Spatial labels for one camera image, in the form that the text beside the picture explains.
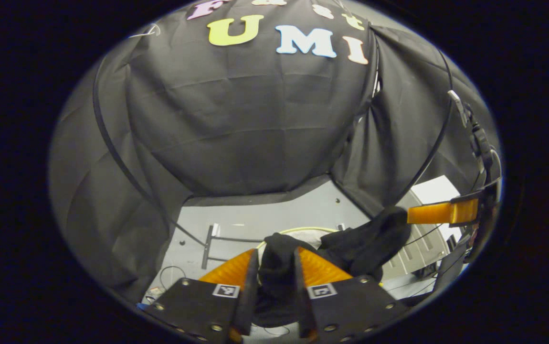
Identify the yellow-rimmed laundry hamper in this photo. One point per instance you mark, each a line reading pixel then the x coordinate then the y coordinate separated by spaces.
pixel 308 235

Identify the white slatted stand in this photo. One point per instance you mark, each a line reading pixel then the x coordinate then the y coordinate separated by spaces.
pixel 434 191

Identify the black knit garment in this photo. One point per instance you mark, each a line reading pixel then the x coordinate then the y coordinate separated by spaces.
pixel 279 267

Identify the black metal clothes rack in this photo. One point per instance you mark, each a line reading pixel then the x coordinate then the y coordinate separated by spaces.
pixel 207 248

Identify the black backdrop cloth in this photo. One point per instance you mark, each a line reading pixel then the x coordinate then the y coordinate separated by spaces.
pixel 255 119

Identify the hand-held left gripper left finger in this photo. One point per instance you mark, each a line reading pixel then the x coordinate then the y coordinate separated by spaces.
pixel 248 296

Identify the white hanger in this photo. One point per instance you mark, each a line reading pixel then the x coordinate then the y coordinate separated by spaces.
pixel 156 31

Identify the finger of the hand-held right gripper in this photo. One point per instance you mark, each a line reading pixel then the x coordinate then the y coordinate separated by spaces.
pixel 441 212

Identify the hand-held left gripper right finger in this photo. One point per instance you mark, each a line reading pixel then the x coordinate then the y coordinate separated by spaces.
pixel 304 296

